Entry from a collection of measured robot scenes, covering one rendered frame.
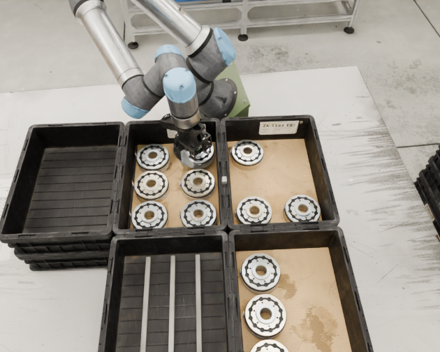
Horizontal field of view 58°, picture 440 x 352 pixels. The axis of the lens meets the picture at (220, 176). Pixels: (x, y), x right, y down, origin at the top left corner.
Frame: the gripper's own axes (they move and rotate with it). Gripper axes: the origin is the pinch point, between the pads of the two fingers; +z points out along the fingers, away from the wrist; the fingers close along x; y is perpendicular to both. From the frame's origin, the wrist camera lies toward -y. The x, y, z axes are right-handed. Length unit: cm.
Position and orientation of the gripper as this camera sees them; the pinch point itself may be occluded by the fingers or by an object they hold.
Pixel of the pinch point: (190, 157)
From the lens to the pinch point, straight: 124.4
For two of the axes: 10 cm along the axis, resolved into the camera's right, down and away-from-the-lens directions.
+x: 6.7, -6.5, 3.6
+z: 0.6, 5.3, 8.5
